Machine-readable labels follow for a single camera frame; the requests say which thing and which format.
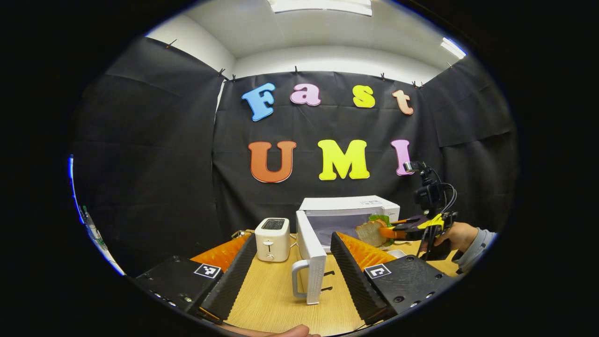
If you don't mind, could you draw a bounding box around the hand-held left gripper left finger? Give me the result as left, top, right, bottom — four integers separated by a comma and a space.
129, 233, 258, 324

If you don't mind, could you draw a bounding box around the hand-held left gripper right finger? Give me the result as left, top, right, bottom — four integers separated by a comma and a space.
330, 231, 459, 325

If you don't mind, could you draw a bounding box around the toast sandwich with lettuce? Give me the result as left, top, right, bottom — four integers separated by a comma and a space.
355, 214, 396, 248

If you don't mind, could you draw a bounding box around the white microwave oven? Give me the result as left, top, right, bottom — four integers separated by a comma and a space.
291, 195, 401, 306

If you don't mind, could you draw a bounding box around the white toaster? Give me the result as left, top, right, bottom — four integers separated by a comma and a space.
255, 217, 291, 263

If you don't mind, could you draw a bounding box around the black backdrop cloth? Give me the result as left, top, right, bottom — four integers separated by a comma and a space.
70, 37, 518, 277

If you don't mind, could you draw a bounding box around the small ceiling light panel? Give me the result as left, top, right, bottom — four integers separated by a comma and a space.
440, 37, 467, 60

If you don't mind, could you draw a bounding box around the row of small cloth clips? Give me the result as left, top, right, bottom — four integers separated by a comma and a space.
165, 39, 453, 89

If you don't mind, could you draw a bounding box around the large ceiling light panel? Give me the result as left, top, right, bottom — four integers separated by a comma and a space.
268, 0, 373, 17

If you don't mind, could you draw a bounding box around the black camera cable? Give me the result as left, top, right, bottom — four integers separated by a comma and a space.
431, 168, 458, 213

